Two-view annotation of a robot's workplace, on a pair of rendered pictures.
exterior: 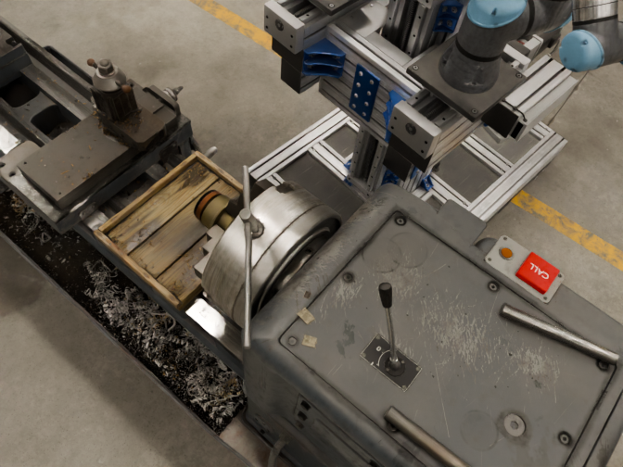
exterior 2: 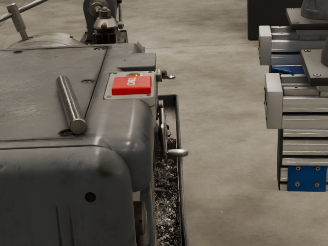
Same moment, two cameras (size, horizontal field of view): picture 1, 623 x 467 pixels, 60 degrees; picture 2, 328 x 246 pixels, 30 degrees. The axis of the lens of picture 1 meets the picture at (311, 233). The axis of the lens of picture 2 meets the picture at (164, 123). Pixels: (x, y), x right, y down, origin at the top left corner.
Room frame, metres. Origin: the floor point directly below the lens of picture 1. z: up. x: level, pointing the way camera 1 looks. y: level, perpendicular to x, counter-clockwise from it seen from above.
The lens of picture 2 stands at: (0.08, -1.23, 1.56)
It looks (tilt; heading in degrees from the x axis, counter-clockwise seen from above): 22 degrees down; 59
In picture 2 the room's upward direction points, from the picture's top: 3 degrees counter-clockwise
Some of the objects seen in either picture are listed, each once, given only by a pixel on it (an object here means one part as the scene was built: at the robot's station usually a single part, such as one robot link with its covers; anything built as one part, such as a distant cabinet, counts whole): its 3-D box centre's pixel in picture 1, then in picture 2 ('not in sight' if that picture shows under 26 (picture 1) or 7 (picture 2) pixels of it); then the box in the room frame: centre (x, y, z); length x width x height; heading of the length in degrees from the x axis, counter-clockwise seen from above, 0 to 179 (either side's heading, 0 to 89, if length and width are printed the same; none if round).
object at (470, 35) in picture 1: (493, 16); not in sight; (1.12, -0.33, 1.33); 0.13 x 0.12 x 0.14; 120
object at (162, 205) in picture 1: (188, 225); not in sight; (0.69, 0.32, 0.89); 0.36 x 0.30 x 0.04; 148
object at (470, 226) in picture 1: (456, 226); (134, 67); (0.59, -0.27, 1.24); 0.09 x 0.08 x 0.03; 58
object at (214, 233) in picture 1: (215, 260); not in sight; (0.51, 0.19, 1.08); 0.12 x 0.11 x 0.05; 148
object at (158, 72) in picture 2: (175, 92); (165, 75); (1.09, 0.45, 0.95); 0.07 x 0.04 x 0.04; 148
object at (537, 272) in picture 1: (537, 273); (132, 87); (0.50, -0.42, 1.26); 0.06 x 0.06 x 0.02; 58
